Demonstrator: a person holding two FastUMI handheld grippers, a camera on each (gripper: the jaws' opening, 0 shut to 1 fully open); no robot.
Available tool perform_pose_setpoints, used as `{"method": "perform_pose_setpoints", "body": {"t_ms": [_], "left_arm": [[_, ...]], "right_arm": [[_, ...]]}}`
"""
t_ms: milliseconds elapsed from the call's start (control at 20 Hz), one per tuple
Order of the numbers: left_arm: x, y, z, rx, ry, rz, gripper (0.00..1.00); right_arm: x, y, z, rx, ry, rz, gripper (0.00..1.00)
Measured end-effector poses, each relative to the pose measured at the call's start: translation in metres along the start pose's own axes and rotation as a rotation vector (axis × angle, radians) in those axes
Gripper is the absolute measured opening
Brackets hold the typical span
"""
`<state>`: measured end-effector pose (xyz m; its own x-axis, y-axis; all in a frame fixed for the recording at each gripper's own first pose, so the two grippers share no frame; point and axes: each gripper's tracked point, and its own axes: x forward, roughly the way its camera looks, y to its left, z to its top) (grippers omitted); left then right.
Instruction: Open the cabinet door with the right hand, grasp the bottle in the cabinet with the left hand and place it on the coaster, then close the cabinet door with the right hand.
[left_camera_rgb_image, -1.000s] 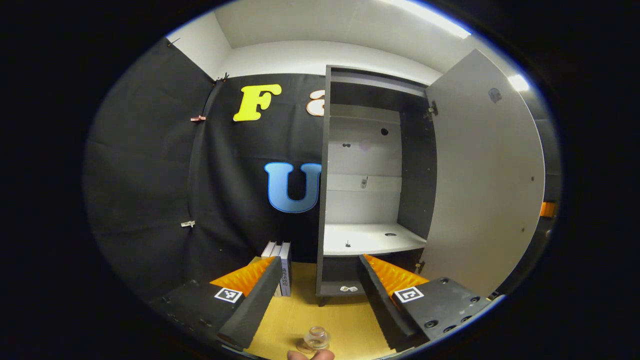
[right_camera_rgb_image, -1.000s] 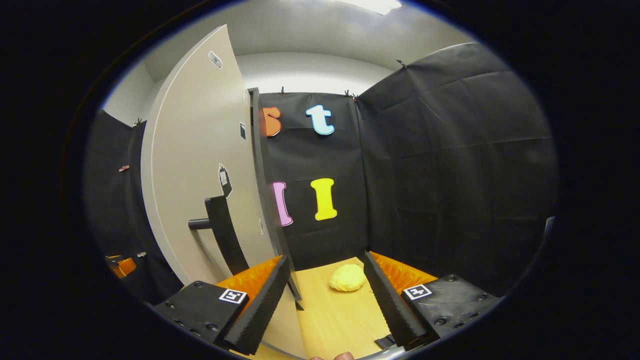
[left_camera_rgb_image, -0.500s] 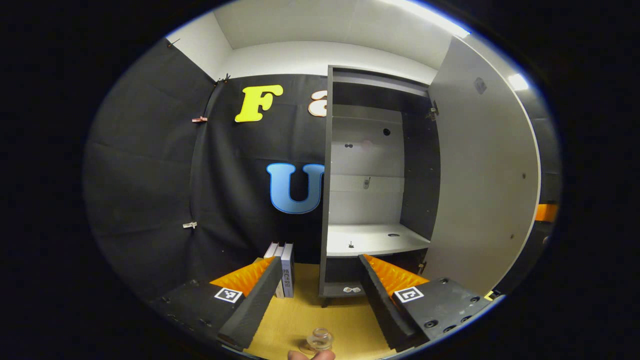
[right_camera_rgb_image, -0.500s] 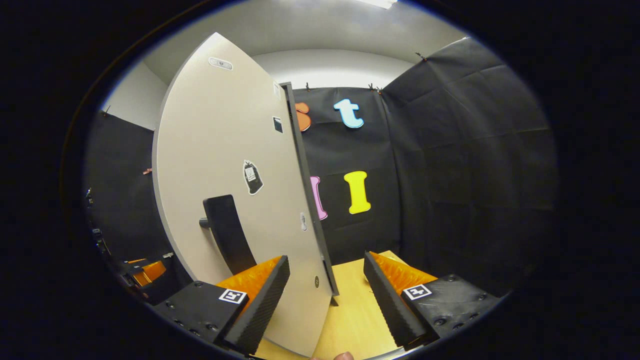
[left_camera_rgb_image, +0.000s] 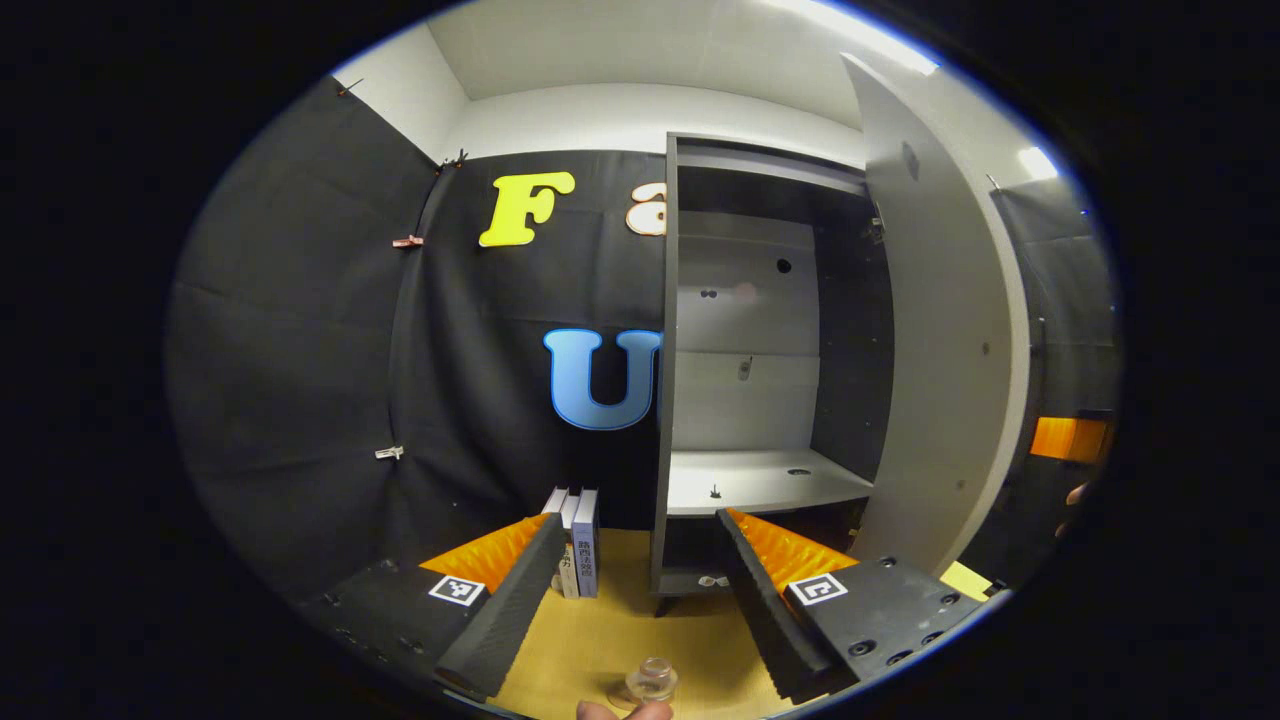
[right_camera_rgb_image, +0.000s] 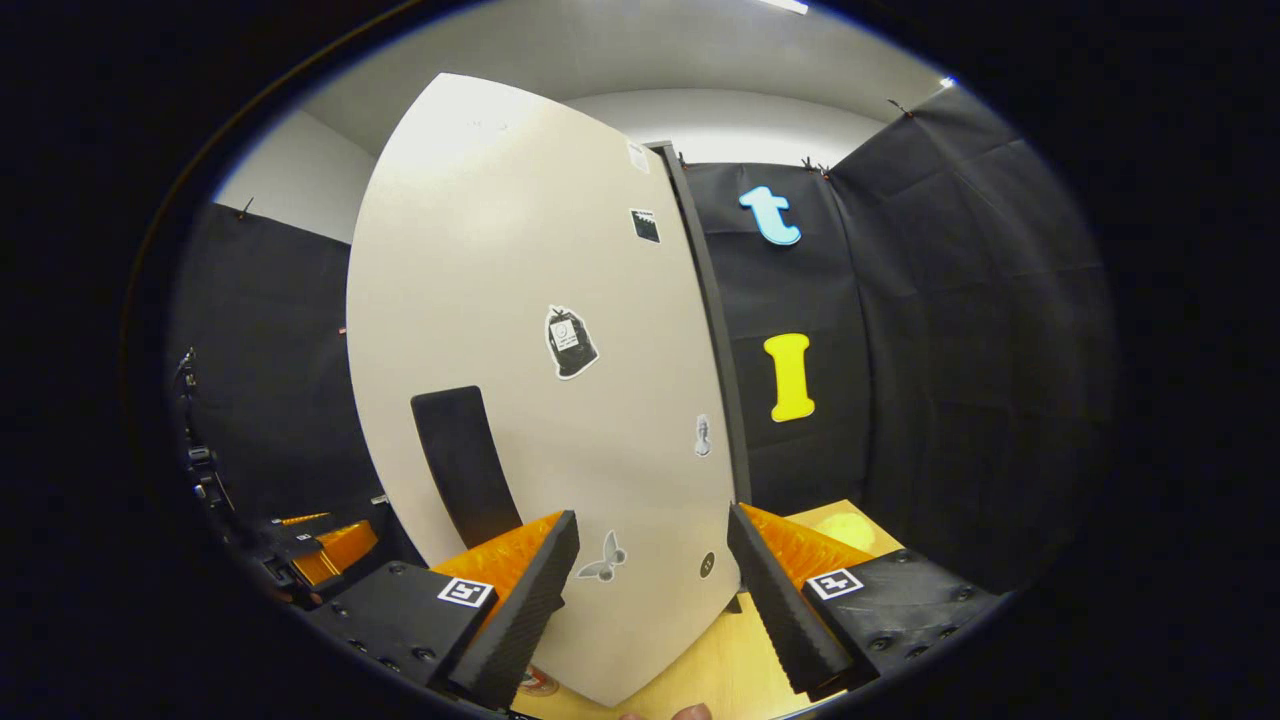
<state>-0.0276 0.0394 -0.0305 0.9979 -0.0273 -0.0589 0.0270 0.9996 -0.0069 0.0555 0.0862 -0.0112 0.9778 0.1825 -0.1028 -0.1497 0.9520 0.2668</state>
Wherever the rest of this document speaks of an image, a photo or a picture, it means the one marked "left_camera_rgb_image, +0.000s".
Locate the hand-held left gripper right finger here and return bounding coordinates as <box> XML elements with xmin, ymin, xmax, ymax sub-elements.
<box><xmin>716</xmin><ymin>507</ymin><xmax>991</xmax><ymax>704</ymax></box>

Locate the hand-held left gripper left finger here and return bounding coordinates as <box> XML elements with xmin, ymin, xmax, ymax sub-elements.
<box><xmin>300</xmin><ymin>512</ymin><xmax>568</xmax><ymax>701</ymax></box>

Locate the clear plastic bottle red label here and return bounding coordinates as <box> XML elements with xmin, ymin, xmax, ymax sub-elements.
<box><xmin>608</xmin><ymin>655</ymin><xmax>681</xmax><ymax>712</ymax></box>

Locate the grey cabinet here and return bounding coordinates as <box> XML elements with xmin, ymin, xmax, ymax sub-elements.
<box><xmin>650</xmin><ymin>132</ymin><xmax>896</xmax><ymax>617</ymax></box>

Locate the grey cabinet shelf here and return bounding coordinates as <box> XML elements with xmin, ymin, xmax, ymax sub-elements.
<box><xmin>667</xmin><ymin>448</ymin><xmax>875</xmax><ymax>517</ymax></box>

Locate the blue grey book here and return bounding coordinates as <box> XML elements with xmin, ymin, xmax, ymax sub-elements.
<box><xmin>572</xmin><ymin>488</ymin><xmax>601</xmax><ymax>600</ymax></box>

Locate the yellow cloth pad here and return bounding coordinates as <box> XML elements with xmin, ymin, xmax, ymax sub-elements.
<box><xmin>938</xmin><ymin>560</ymin><xmax>994</xmax><ymax>603</ymax></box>

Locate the black backdrop cloth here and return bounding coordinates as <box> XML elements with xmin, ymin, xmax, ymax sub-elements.
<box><xmin>165</xmin><ymin>75</ymin><xmax>1121</xmax><ymax>601</ymax></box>

